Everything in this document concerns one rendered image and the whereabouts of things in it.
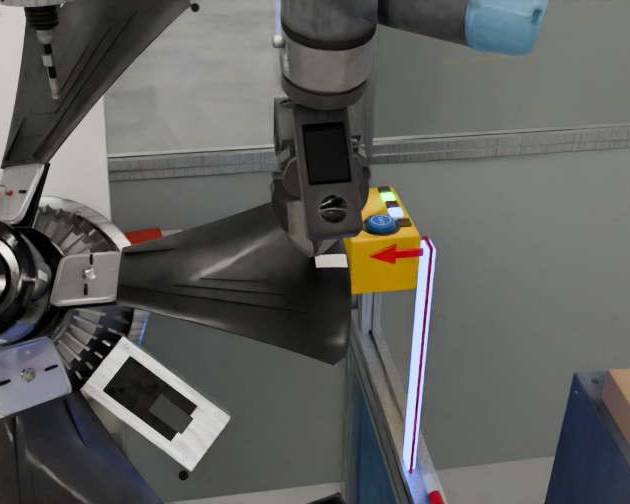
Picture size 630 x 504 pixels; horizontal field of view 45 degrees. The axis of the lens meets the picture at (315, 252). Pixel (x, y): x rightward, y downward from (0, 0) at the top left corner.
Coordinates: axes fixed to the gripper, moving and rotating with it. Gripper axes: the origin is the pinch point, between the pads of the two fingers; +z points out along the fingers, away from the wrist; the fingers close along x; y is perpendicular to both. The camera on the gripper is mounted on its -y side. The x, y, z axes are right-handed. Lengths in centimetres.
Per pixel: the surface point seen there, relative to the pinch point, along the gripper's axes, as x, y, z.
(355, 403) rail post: -13, 16, 59
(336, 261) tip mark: -2.3, -0.1, 1.5
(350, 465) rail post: -12, 12, 73
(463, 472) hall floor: -54, 36, 137
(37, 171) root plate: 26.2, 7.9, -5.8
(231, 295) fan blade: 8.6, -3.8, 1.1
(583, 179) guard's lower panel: -70, 60, 51
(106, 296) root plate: 20.4, -2.6, 1.1
